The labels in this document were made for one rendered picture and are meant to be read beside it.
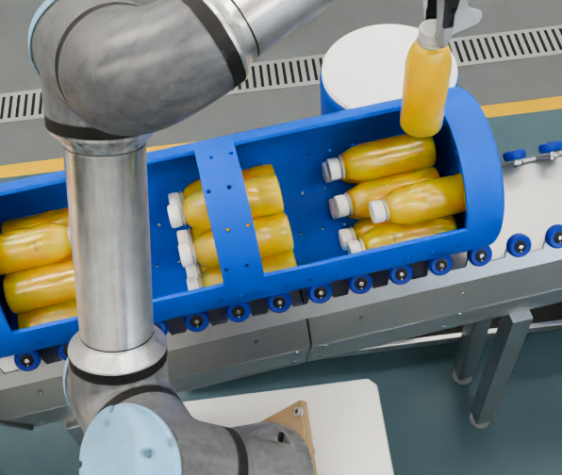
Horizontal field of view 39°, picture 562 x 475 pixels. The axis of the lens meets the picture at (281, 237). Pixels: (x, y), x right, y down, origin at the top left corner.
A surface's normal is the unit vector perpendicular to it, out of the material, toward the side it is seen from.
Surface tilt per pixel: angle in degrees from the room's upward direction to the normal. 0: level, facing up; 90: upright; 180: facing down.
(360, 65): 0
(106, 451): 40
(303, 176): 60
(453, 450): 0
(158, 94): 76
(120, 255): 67
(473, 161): 33
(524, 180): 0
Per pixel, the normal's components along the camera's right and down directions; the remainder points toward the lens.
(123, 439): -0.67, -0.26
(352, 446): -0.07, -0.57
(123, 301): 0.44, 0.41
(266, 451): 0.37, -0.74
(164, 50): -0.06, 0.12
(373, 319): 0.18, 0.55
